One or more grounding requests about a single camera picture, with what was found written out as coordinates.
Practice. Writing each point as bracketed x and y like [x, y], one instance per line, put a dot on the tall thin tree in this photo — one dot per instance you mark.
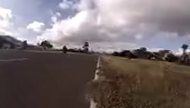
[85, 46]

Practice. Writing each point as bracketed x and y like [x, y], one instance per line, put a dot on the pale concrete kerb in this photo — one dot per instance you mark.
[96, 73]

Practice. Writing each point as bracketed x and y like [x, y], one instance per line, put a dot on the row of buildings and trees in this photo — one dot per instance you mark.
[143, 54]

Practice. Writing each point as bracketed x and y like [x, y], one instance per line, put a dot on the dark tree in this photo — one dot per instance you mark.
[46, 44]

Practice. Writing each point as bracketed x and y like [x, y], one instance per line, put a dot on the dark grey asphalt road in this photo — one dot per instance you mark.
[46, 85]

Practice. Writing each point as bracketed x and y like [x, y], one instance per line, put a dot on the dry brown grass field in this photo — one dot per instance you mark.
[146, 91]

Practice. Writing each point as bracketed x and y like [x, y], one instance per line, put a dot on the sign on tall pole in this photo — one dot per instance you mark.
[184, 47]

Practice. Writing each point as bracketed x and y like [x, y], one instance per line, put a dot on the long low dark building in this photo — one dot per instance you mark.
[0, 41]

